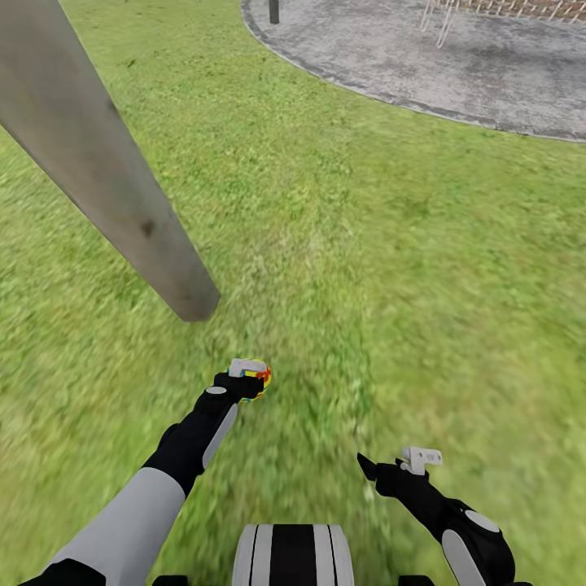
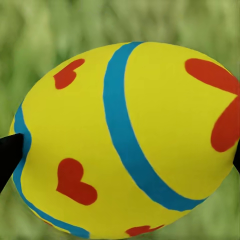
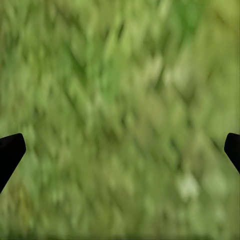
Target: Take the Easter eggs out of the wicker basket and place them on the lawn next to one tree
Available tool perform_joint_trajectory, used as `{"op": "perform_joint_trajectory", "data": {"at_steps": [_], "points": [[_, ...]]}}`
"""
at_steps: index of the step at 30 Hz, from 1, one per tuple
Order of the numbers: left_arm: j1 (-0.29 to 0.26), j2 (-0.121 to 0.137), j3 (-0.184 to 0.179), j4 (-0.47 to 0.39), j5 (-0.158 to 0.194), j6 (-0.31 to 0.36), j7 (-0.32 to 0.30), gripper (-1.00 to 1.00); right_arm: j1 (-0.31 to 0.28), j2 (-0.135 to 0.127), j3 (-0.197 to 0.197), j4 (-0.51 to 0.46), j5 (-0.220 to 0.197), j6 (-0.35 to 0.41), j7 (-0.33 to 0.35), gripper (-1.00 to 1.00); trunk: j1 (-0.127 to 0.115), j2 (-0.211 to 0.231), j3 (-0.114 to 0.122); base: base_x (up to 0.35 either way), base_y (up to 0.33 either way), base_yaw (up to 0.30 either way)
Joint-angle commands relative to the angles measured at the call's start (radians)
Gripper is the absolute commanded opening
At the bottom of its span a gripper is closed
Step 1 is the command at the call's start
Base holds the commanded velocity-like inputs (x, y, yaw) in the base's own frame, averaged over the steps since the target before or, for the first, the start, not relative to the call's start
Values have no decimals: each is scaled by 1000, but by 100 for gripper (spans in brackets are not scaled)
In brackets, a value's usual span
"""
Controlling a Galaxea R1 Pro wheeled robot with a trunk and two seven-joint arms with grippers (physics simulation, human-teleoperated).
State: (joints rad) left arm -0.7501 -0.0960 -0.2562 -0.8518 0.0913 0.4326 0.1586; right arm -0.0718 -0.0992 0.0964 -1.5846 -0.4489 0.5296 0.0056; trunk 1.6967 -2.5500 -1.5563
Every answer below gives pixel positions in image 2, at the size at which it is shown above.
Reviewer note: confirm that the easter egg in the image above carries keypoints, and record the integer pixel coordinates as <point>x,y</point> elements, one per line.
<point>127,138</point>

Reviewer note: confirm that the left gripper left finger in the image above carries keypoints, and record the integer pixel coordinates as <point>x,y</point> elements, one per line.
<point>10,156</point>

